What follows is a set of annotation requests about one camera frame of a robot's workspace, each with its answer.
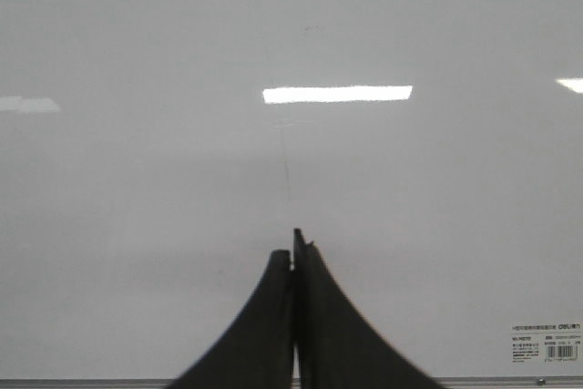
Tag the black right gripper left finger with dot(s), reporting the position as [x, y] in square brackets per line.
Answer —
[257, 350]

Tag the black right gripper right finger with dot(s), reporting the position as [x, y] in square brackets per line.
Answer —
[337, 347]

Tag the white barcode label sticker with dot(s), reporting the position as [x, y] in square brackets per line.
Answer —
[546, 342]

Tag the white whiteboard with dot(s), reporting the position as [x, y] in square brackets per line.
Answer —
[155, 152]

